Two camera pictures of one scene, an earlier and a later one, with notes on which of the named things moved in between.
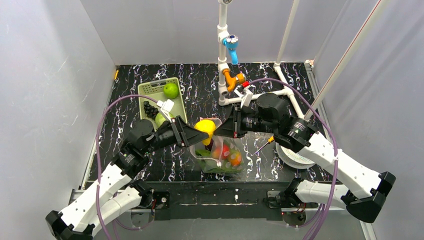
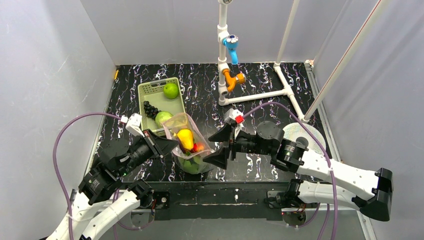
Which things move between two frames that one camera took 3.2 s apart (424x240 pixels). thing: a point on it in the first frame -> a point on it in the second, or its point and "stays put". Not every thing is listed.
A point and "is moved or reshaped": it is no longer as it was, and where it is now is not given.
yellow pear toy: [207, 126] is moved or reshaped
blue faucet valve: [231, 42] stays put
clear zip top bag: [223, 154] is moved or reshaped
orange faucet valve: [240, 78] stays put
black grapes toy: [150, 111] stays put
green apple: [171, 91] stays put
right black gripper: [236, 122] -> [232, 143]
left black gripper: [179, 131] -> [151, 143]
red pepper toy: [221, 152] is moved or reshaped
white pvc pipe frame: [223, 29] stays put
